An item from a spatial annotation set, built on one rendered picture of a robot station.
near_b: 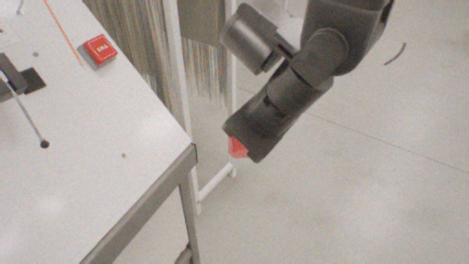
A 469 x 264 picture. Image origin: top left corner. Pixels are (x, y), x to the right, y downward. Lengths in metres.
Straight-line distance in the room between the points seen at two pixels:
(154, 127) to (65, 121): 0.18
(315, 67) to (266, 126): 0.12
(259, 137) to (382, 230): 1.44
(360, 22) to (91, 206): 0.53
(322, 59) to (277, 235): 1.40
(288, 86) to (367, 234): 1.46
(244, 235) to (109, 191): 1.06
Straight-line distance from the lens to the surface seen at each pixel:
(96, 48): 0.69
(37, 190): 0.61
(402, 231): 1.82
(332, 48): 0.27
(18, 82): 0.56
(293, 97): 0.33
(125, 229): 0.66
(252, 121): 0.38
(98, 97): 0.68
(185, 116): 1.22
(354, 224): 1.75
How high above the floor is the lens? 1.37
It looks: 40 degrees down
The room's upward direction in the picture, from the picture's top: straight up
